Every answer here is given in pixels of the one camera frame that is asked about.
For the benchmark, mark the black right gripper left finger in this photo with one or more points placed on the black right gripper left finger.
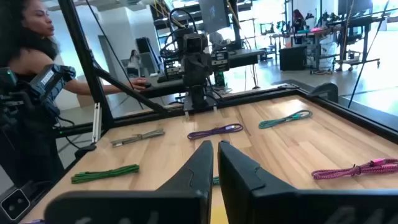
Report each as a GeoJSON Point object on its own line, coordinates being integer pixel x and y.
{"type": "Point", "coordinates": [174, 205]}

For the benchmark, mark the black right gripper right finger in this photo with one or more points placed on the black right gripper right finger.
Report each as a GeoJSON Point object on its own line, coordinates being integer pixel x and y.
{"type": "Point", "coordinates": [248, 202]}

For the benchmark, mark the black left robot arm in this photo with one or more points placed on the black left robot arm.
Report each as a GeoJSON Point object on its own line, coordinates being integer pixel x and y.
{"type": "Point", "coordinates": [178, 34]}

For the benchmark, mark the black labelled control box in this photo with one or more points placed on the black labelled control box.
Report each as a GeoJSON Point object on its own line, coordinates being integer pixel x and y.
{"type": "Point", "coordinates": [172, 69]}
{"type": "Point", "coordinates": [220, 60]}

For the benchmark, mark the black operator desk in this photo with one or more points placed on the black operator desk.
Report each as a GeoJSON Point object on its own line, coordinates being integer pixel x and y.
{"type": "Point", "coordinates": [242, 56]}

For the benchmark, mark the black computer mouse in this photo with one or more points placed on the black computer mouse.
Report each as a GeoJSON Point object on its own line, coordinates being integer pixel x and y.
{"type": "Point", "coordinates": [145, 84]}

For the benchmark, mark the black computer monitor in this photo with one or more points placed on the black computer monitor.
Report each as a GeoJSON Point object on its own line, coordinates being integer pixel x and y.
{"type": "Point", "coordinates": [214, 15]}

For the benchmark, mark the person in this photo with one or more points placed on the person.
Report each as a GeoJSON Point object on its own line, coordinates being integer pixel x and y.
{"type": "Point", "coordinates": [298, 18]}
{"type": "Point", "coordinates": [31, 28]}
{"type": "Point", "coordinates": [134, 62]}

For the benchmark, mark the black floor cabinet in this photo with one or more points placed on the black floor cabinet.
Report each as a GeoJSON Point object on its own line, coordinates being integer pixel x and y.
{"type": "Point", "coordinates": [293, 58]}

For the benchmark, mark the background workbench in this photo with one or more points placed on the background workbench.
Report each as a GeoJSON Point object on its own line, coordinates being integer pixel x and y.
{"type": "Point", "coordinates": [311, 32]}

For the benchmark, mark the black table clamp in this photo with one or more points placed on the black table clamp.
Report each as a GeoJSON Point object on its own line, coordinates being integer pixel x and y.
{"type": "Point", "coordinates": [326, 91]}

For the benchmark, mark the black box with white outline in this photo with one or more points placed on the black box with white outline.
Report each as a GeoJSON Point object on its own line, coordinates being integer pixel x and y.
{"type": "Point", "coordinates": [14, 203]}

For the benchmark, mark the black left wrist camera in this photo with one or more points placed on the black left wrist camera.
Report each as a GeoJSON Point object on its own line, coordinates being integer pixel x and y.
{"type": "Point", "coordinates": [194, 43]}

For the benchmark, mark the silver aluminium bracket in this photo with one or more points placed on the silver aluminium bracket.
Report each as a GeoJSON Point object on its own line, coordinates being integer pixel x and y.
{"type": "Point", "coordinates": [96, 123]}

